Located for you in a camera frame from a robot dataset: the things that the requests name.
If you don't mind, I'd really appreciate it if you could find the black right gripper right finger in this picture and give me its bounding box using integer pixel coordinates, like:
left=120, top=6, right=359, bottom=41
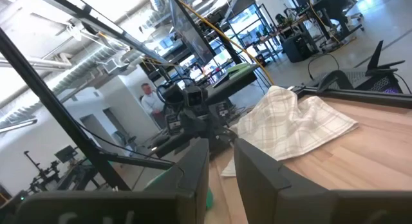
left=234, top=138, right=412, bottom=224

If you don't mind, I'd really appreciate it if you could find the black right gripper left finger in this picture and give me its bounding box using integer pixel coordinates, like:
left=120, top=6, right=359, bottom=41
left=0, top=138, right=210, bottom=224

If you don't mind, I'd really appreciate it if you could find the person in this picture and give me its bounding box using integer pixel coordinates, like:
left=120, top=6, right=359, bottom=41
left=140, top=82, right=165, bottom=128

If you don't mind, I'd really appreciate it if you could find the computer monitor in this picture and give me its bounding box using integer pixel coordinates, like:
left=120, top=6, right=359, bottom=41
left=167, top=0, right=216, bottom=66

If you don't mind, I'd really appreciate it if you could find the white plaid dish towel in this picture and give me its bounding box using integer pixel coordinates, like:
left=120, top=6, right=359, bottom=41
left=220, top=85, right=359, bottom=178

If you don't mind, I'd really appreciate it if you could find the small black device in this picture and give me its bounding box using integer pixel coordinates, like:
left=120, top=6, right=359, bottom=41
left=317, top=70, right=355, bottom=93

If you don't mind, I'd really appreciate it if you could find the long ceiling light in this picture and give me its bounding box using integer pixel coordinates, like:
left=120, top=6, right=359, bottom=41
left=0, top=118, right=38, bottom=135

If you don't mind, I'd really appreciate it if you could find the black wifi antenna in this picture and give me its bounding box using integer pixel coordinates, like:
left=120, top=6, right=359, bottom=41
left=365, top=40, right=406, bottom=77

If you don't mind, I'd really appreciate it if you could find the teal basket with orange handles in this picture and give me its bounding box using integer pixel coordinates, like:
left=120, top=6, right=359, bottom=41
left=143, top=165, right=214, bottom=211

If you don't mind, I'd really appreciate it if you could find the yellow cable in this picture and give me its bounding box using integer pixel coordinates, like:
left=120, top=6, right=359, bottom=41
left=122, top=0, right=275, bottom=86

